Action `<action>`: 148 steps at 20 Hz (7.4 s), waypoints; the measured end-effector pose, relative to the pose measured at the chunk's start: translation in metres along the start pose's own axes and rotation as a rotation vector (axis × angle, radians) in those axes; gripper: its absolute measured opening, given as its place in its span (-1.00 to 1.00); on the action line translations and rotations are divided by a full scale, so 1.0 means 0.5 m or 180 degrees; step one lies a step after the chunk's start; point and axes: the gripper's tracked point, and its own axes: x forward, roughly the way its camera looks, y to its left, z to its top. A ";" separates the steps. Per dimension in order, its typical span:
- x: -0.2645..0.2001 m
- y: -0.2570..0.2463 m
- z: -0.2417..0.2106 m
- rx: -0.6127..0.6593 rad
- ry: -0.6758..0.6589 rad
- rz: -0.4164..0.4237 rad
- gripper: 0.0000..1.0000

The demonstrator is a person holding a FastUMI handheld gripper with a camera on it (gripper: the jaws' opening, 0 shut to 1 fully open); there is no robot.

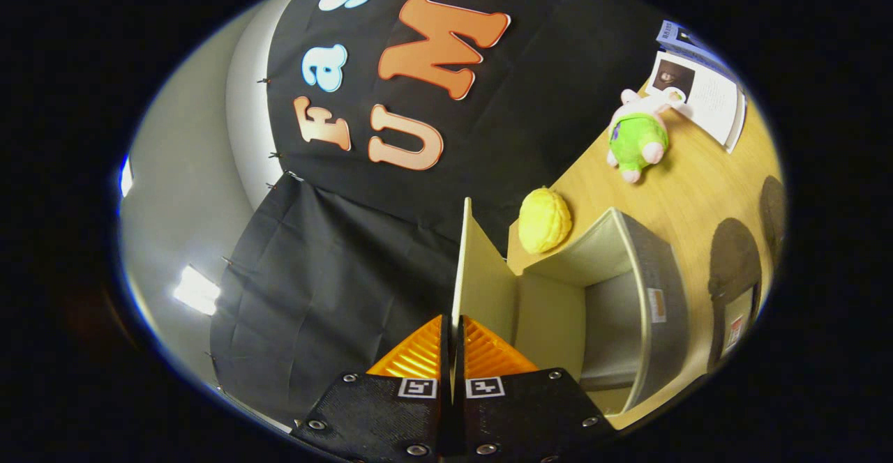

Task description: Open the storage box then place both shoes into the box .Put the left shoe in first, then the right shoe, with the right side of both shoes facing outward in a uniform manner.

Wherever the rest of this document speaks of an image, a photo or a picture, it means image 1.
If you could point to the white ceiling light panel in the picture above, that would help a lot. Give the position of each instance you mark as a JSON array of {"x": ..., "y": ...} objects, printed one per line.
[{"x": 197, "y": 290}]

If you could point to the pink plush toy green outfit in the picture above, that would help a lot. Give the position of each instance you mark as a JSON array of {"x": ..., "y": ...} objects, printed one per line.
[{"x": 635, "y": 139}]

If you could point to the brown fuzzy shoe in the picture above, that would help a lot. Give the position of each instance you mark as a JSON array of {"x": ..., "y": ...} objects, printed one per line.
[
  {"x": 773, "y": 212},
  {"x": 732, "y": 261}
]

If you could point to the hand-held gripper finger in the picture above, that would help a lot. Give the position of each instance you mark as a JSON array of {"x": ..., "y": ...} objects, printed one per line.
[
  {"x": 460, "y": 362},
  {"x": 445, "y": 362}
]

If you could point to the grey fabric storage box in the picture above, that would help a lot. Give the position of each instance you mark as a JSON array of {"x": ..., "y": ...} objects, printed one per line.
[{"x": 659, "y": 275}]

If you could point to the white book with portrait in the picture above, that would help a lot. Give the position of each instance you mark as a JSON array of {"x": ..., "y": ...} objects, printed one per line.
[{"x": 711, "y": 97}]

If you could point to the blue cover book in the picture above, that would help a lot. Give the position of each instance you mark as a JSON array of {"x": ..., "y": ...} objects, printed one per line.
[{"x": 687, "y": 41}]

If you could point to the yellow plush toy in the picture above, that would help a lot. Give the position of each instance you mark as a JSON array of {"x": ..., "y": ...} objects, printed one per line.
[{"x": 544, "y": 220}]

